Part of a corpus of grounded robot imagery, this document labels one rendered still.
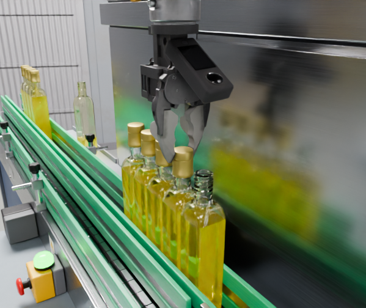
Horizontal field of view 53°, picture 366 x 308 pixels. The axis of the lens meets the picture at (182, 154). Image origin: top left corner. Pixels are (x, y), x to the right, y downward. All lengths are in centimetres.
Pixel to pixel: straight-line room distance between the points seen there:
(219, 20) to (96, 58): 315
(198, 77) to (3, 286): 74
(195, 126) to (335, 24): 25
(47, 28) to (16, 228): 280
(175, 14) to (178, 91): 11
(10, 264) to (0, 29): 294
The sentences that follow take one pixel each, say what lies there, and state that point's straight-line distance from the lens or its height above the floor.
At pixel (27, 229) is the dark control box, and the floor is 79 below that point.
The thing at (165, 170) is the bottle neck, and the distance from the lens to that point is 65.
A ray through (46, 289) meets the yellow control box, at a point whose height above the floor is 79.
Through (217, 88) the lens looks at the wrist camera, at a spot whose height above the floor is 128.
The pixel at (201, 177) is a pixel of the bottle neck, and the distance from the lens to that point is 55.
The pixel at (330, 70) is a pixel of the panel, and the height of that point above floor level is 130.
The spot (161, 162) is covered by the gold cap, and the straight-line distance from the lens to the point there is 65.
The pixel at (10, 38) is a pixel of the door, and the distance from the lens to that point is 381.
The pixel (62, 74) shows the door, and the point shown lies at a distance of 379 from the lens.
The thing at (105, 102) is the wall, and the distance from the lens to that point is 388.
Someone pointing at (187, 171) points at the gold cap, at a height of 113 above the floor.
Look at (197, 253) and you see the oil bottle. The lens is 60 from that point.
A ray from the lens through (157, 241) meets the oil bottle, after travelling 71.
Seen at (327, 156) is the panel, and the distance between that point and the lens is 55.
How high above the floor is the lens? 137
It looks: 21 degrees down
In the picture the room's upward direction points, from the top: straight up
